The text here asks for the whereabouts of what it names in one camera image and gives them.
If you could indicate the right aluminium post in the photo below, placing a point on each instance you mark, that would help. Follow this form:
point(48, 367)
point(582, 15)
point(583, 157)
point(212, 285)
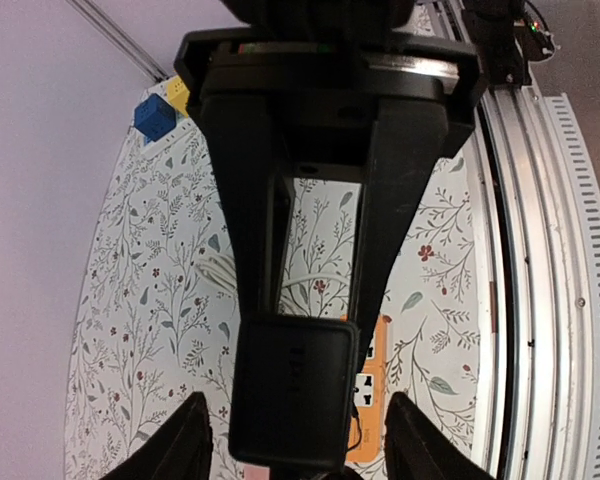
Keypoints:
point(120, 39)

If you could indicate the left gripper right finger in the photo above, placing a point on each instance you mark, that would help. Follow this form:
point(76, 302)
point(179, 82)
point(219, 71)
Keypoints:
point(416, 449)

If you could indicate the pink round socket hub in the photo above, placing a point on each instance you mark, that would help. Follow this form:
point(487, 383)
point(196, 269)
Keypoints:
point(254, 472)

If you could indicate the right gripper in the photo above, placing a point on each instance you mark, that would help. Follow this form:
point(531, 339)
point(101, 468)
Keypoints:
point(325, 83)

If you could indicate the aluminium front rail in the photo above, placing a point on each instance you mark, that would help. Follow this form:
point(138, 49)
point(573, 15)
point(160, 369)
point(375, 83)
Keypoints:
point(524, 268)

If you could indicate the white multi-socket power strip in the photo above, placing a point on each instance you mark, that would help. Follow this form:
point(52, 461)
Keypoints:
point(183, 126)

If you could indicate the black power adapter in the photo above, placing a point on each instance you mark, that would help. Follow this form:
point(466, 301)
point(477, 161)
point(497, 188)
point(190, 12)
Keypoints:
point(292, 393)

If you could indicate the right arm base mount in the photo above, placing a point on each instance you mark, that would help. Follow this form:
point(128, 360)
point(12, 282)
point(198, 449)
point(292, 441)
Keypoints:
point(509, 36)

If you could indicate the yellow cube socket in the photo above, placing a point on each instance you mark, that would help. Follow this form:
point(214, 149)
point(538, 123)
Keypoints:
point(178, 95)

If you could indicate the orange power strip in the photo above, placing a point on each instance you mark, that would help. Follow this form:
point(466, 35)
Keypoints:
point(369, 399)

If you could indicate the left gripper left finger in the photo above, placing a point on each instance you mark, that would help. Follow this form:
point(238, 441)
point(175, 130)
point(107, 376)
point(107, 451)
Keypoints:
point(180, 449)

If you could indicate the blue cube socket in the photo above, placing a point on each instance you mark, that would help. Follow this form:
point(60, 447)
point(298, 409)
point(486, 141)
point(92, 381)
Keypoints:
point(154, 117)

